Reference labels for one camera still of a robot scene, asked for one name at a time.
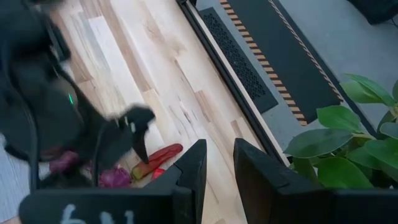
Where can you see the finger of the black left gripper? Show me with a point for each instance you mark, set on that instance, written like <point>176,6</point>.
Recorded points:
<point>142,149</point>

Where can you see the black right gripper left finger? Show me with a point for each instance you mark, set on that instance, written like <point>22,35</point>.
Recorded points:
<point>140,205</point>

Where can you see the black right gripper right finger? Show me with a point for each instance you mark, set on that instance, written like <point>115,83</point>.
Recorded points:
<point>295,205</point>

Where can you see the red green chili pepper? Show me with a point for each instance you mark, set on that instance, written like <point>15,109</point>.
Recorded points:
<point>155,160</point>

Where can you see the purple onion braid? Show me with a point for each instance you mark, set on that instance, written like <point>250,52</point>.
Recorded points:
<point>115,179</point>

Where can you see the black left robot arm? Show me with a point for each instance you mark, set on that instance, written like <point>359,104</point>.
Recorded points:
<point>37,93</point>

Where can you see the green leafy potted tree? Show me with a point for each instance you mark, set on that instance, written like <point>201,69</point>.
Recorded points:
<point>317,143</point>

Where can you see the grey woven placemat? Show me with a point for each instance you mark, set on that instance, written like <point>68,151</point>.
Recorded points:
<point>12,180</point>

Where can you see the black striped-edge floor mat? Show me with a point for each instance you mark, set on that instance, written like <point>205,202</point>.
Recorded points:
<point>280,56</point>

